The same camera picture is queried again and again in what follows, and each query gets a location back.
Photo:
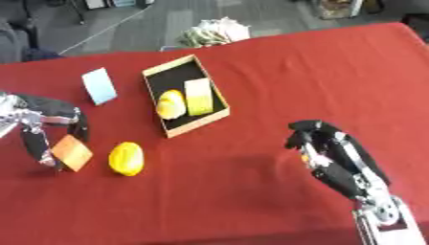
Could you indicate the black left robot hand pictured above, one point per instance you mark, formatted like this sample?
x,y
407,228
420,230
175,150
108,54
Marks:
x,y
38,106

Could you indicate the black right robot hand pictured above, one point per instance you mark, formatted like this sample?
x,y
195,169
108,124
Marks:
x,y
341,166

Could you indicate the orange block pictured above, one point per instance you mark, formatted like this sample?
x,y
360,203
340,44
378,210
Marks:
x,y
71,153

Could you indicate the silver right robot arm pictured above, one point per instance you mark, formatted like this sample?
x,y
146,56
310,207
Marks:
x,y
389,220

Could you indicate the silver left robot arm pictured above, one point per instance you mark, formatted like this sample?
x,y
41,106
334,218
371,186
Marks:
x,y
8,114

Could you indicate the tan cardboard box black inside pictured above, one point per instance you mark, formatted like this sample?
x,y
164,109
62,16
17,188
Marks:
x,y
185,95

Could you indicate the light blue block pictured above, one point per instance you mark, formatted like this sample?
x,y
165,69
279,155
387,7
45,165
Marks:
x,y
99,85

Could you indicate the dark chair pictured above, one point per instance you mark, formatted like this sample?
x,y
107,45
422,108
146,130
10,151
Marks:
x,y
20,38

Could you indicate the yellow toy lemon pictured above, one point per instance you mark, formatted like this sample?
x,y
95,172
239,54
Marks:
x,y
126,159

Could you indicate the yellow soft toy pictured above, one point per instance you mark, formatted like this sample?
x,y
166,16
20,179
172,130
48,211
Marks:
x,y
171,104

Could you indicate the yellow-green block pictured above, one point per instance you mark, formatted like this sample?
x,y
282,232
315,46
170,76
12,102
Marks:
x,y
199,97

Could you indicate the crumpled patterned bag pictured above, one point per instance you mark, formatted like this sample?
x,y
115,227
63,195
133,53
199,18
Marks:
x,y
213,32

